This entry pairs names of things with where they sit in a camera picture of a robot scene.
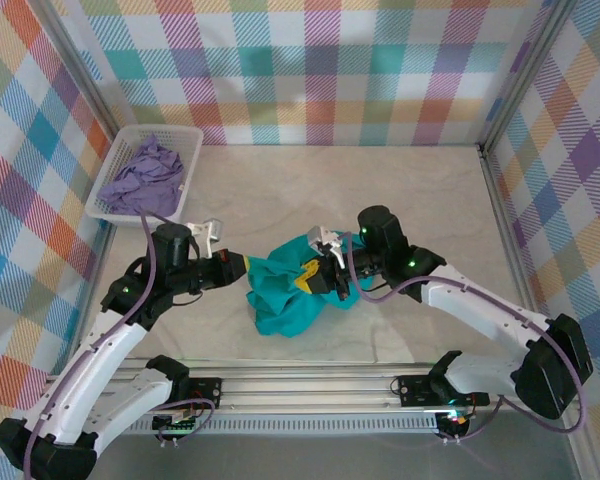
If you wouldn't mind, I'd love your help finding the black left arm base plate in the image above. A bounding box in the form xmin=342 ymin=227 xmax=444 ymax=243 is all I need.
xmin=182 ymin=377 xmax=225 ymax=410

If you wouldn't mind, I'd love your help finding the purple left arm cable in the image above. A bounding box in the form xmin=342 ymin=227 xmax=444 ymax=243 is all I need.
xmin=22 ymin=212 xmax=216 ymax=480

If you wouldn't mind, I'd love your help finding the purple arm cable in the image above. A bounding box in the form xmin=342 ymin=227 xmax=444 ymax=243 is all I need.
xmin=22 ymin=212 xmax=216 ymax=480
xmin=339 ymin=232 xmax=589 ymax=444

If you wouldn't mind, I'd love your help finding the slotted grey cable duct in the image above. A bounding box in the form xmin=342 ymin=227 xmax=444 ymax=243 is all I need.
xmin=127 ymin=413 xmax=441 ymax=436

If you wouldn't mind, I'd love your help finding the teal t-shirt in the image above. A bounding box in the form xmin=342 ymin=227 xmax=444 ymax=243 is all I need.
xmin=244 ymin=234 xmax=361 ymax=341

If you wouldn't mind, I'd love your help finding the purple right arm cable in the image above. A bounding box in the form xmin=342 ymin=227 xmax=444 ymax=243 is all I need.
xmin=339 ymin=232 xmax=589 ymax=444

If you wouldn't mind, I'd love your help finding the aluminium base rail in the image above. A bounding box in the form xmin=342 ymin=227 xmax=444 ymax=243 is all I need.
xmin=44 ymin=360 xmax=584 ymax=417

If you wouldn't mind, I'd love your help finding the white plastic basket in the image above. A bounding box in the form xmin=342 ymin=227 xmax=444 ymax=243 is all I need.
xmin=84 ymin=124 xmax=205 ymax=231

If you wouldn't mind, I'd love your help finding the aluminium side rail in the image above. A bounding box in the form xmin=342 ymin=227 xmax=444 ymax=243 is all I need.
xmin=477 ymin=144 xmax=557 ymax=370

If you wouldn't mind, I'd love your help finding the purple crumpled cloth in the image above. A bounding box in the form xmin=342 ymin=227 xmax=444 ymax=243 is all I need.
xmin=96 ymin=133 xmax=186 ymax=219

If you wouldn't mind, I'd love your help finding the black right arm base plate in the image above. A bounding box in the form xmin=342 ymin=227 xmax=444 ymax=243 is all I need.
xmin=396 ymin=373 xmax=492 ymax=408

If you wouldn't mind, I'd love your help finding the aluminium corner post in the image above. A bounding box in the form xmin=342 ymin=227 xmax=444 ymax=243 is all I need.
xmin=478 ymin=0 xmax=580 ymax=151
xmin=27 ymin=0 xmax=121 ymax=149

